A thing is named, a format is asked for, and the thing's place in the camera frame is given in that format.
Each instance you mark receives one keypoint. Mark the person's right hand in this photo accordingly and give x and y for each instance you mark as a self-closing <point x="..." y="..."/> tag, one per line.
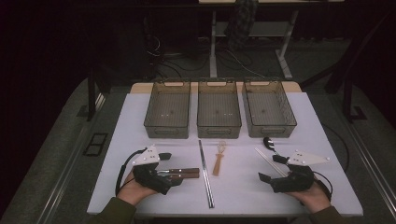
<point x="311" y="197"/>

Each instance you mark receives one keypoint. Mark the translucent brown plastic bin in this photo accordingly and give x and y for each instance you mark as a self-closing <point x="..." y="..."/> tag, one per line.
<point x="267" y="109"/>
<point x="168" y="109"/>
<point x="219" y="109"/>

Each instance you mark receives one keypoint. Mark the metal floor rail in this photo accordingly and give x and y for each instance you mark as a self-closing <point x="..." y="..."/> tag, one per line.
<point x="62" y="183"/>
<point x="373" y="168"/>

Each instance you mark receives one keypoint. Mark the white legged desk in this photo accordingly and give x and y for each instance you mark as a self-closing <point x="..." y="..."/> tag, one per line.
<point x="213" y="46"/>

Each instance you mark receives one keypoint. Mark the person's left hand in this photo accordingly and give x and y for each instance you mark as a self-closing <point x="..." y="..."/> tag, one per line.
<point x="134" y="189"/>

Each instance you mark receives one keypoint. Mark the black metal spoon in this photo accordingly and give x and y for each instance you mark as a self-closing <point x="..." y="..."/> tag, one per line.
<point x="268" y="143"/>

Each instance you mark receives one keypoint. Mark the metal chopstick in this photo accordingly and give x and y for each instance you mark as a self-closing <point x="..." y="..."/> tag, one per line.
<point x="205" y="174"/>
<point x="208" y="183"/>

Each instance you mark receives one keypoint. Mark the black metal stand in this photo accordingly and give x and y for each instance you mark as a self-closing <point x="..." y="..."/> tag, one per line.
<point x="348" y="102"/>
<point x="91" y="99"/>

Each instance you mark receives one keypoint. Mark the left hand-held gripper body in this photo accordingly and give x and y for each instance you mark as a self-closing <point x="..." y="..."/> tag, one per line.
<point x="149" y="180"/>

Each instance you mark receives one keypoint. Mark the dark patterned hanging cloth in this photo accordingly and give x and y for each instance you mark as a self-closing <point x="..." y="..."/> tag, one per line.
<point x="241" y="25"/>

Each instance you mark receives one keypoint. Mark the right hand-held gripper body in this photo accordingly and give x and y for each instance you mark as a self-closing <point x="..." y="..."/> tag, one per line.
<point x="295" y="180"/>

